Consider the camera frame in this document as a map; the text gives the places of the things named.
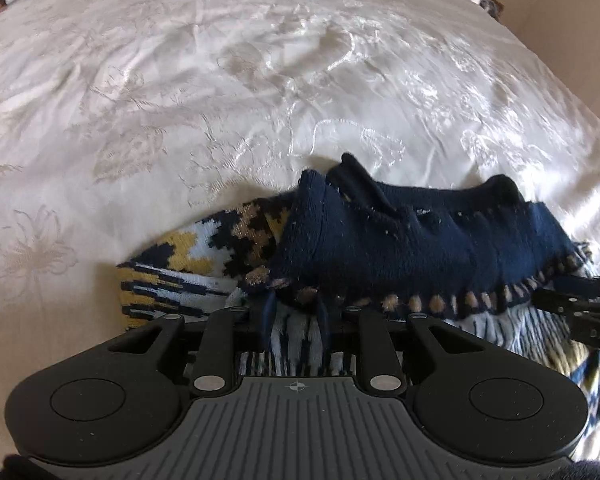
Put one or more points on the white embroidered bedspread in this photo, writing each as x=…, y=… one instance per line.
x=180, y=85

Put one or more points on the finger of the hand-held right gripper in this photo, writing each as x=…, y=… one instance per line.
x=580, y=291

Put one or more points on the navy yellow patterned knit sweater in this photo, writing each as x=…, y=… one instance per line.
x=405, y=250

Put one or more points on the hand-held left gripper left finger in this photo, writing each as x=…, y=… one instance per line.
x=269, y=322

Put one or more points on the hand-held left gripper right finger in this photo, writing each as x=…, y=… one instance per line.
x=325, y=322

